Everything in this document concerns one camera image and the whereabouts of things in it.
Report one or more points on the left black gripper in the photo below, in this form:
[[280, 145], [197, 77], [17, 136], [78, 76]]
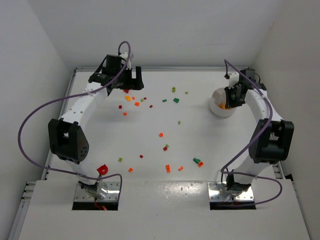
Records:
[[133, 81]]

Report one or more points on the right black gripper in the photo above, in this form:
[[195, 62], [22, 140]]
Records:
[[233, 99]]

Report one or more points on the dark green wedge lego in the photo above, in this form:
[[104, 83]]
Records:
[[196, 160]]

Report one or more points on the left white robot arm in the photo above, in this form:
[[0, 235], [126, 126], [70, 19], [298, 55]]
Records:
[[67, 138]]

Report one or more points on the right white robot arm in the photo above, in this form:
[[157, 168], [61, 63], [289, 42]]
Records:
[[272, 136]]

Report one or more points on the white divided bowl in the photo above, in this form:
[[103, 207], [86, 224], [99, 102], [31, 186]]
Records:
[[217, 104]]

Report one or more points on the red arch lego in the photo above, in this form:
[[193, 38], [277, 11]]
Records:
[[102, 170]]

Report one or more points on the orange double lego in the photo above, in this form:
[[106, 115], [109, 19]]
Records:
[[168, 168]]

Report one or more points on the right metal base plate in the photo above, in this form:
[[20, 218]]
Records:
[[218, 193]]

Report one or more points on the metal base plate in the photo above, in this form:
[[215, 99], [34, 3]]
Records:
[[218, 193], [103, 191]]

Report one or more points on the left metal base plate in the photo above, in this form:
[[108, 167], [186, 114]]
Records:
[[103, 191]]

